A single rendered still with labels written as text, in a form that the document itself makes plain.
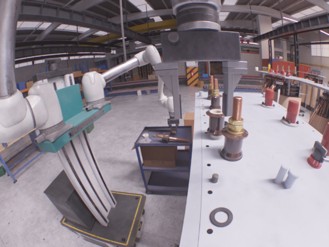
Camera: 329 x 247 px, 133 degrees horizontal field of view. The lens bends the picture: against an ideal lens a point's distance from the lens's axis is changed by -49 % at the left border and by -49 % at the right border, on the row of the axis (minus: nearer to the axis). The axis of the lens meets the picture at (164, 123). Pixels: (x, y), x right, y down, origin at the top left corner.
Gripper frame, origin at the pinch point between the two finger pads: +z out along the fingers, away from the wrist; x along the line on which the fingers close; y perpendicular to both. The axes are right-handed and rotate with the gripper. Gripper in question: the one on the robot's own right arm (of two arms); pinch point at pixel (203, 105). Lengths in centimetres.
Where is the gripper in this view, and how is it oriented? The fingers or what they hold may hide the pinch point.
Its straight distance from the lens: 26.8
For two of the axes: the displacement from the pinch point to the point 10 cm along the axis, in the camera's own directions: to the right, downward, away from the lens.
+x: 9.9, -0.5, -1.2
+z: 0.9, 9.2, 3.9
